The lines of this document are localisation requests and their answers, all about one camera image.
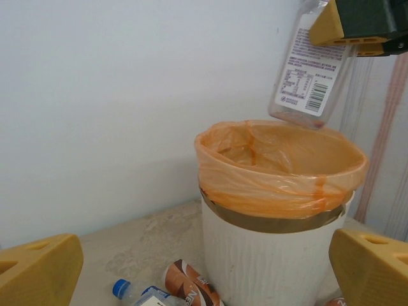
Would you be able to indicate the clear bottle red white label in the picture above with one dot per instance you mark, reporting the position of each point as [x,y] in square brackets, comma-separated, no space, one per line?
[306,79]

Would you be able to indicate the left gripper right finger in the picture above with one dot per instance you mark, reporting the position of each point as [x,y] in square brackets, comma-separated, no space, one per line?
[373,274]

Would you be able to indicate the corrugated translucent side panel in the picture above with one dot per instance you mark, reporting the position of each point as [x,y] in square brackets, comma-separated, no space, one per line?
[376,143]

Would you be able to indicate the clear bottle blue Pepsi label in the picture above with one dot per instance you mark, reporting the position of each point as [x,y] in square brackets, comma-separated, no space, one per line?
[121,288]

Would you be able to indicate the orange plastic bin liner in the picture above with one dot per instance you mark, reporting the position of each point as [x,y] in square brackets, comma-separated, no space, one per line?
[255,188]

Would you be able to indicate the brown coffee bottle white cap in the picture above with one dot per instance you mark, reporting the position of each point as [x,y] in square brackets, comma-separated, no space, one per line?
[188,283]
[334,302]

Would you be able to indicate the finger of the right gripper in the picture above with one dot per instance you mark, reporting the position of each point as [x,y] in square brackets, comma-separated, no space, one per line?
[360,19]
[369,51]

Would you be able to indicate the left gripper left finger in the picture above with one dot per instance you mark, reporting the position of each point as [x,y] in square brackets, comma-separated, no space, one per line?
[38,274]

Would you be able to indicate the white ribbed waste bin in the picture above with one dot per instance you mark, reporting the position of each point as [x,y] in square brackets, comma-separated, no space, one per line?
[271,264]

